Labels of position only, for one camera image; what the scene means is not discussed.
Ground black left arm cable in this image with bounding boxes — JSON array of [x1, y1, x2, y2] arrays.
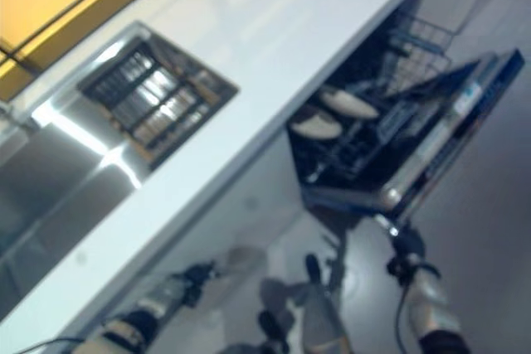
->
[[12, 336, 86, 354]]

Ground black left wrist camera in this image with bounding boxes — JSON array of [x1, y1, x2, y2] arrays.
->
[[182, 286, 202, 306]]

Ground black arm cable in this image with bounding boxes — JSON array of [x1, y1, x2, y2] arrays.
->
[[12, 336, 86, 354], [393, 283, 418, 354]]

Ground black dish rack metal rods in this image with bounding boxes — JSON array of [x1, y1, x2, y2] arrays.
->
[[76, 34, 241, 172]]

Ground black robot foot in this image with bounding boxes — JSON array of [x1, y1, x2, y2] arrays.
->
[[256, 319, 290, 354], [304, 253, 324, 291]]

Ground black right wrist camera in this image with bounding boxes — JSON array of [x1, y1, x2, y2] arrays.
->
[[386, 255, 412, 287]]

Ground dishwasher with open door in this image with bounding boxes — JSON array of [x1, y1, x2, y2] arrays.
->
[[285, 8, 524, 223]]

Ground white round ceramic plate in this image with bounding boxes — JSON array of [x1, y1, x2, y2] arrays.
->
[[318, 86, 381, 121], [289, 115, 342, 140]]

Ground black robot right foot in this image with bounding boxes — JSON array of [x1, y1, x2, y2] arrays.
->
[[304, 253, 324, 291]]

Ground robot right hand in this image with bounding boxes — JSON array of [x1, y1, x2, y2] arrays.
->
[[373, 213, 429, 285]]

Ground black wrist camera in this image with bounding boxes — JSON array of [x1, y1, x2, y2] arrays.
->
[[182, 286, 202, 306], [386, 255, 412, 287]]

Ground wire dishwasher rack basket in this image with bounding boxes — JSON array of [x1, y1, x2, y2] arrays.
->
[[290, 13, 458, 186]]

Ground stainless steel sink basin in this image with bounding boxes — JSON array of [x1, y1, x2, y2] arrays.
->
[[0, 20, 241, 309]]

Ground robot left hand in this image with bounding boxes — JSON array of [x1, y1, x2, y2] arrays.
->
[[165, 260, 222, 303]]

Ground black robot left foot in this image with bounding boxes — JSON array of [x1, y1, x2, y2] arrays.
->
[[256, 319, 290, 354]]

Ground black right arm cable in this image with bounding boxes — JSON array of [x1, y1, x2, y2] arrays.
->
[[393, 283, 418, 354]]

